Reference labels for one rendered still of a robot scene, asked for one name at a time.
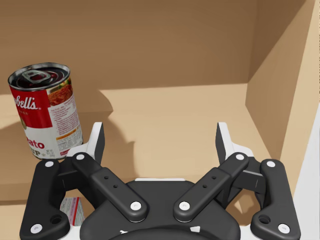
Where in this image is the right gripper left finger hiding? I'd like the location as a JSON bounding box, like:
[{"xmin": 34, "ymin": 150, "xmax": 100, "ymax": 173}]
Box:
[{"xmin": 19, "ymin": 121, "xmax": 150, "ymax": 240}]

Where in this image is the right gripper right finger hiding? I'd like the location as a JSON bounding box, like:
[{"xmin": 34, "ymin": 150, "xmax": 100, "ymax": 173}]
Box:
[{"xmin": 172, "ymin": 121, "xmax": 302, "ymax": 240}]

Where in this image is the red and white can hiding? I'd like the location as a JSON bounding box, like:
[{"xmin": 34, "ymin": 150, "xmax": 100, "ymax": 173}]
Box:
[{"xmin": 7, "ymin": 62, "xmax": 83, "ymax": 161}]

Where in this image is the red and white carton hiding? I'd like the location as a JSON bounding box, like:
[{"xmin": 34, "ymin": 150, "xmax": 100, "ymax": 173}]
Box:
[{"xmin": 59, "ymin": 196, "xmax": 85, "ymax": 223}]

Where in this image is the pale wooden shelf unit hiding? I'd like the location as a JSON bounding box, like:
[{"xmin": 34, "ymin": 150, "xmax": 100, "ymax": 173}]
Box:
[{"xmin": 0, "ymin": 0, "xmax": 320, "ymax": 223}]

